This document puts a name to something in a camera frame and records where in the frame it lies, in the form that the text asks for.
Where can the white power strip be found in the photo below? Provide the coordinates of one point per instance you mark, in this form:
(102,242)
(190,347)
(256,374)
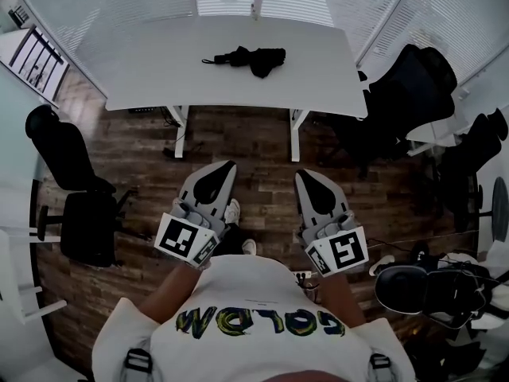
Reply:
(301,275)

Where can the black round disc stand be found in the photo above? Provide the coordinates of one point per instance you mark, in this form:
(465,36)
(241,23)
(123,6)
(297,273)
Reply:
(500,209)

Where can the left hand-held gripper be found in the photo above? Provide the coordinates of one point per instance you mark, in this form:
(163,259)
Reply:
(179,237)

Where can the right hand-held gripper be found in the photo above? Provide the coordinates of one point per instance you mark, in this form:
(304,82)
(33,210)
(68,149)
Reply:
(342,249)

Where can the person's right forearm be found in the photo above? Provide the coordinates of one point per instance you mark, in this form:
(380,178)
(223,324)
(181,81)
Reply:
(342,301)

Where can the black power strip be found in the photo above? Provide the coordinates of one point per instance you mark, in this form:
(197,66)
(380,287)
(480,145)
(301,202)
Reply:
(141,110)

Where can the black folding umbrella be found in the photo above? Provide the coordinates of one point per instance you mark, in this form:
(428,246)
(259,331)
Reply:
(258,60)

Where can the white bottle green cap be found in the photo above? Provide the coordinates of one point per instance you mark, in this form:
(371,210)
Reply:
(257,4)

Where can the black mesh office chair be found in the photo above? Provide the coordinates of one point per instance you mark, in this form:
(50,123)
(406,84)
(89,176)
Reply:
(473,153)

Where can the white table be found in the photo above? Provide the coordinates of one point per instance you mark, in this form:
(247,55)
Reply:
(179,74)

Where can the person's left forearm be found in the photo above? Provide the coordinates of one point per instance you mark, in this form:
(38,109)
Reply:
(171,293)

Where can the black office chair without headrest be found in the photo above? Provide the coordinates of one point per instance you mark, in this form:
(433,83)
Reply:
(83,221)

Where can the person's black trousers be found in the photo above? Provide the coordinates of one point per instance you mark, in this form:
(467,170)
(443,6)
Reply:
(232,241)

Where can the large black office chair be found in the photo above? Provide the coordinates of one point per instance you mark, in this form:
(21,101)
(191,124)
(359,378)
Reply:
(413,90)

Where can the person's white printed t-shirt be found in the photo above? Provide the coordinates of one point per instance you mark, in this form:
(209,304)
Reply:
(246,289)

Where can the person's white shoe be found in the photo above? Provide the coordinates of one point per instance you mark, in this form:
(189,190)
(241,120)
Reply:
(249,247)
(232,212)

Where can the white rack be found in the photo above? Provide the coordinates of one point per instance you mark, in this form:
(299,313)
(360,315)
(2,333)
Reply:
(10,277)

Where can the black and white framed picture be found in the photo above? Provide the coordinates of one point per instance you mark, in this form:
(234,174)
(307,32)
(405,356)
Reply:
(37,64)

